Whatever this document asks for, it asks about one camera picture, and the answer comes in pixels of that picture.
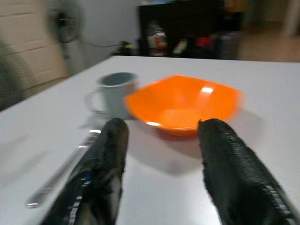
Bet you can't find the orange plastic bowl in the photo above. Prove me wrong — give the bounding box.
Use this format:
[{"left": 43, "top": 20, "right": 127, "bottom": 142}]
[{"left": 124, "top": 74, "right": 244, "bottom": 137}]

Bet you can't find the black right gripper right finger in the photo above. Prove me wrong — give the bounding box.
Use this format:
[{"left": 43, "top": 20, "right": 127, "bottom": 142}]
[{"left": 198, "top": 118, "right": 298, "bottom": 225}]

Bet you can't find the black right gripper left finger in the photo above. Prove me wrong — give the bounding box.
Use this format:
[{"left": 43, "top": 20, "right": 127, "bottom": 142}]
[{"left": 41, "top": 117, "right": 130, "bottom": 225}]

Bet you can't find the silver metal cutlery piece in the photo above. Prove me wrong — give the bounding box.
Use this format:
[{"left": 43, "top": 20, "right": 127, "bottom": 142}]
[{"left": 26, "top": 128, "right": 102, "bottom": 209}]

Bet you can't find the black shelf unit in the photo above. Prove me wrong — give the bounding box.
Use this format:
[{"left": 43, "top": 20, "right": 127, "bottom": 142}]
[{"left": 137, "top": 0, "right": 242, "bottom": 59}]

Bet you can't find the grey round fan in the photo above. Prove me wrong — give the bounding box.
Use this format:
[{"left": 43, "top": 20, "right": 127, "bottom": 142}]
[{"left": 0, "top": 41, "right": 35, "bottom": 112}]

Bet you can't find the grey ribbed bin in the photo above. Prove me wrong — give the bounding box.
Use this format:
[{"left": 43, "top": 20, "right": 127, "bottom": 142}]
[{"left": 210, "top": 31, "right": 240, "bottom": 60}]

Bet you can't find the black power cable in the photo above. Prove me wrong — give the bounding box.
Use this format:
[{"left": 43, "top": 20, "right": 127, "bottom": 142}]
[{"left": 81, "top": 38, "right": 122, "bottom": 49}]

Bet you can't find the white standing fan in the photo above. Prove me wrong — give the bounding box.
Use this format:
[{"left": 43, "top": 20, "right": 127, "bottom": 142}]
[{"left": 48, "top": 1, "right": 87, "bottom": 75}]

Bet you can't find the grey ceramic mug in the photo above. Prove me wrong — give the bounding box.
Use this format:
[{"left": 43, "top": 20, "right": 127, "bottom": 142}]
[{"left": 84, "top": 72, "right": 139, "bottom": 120}]

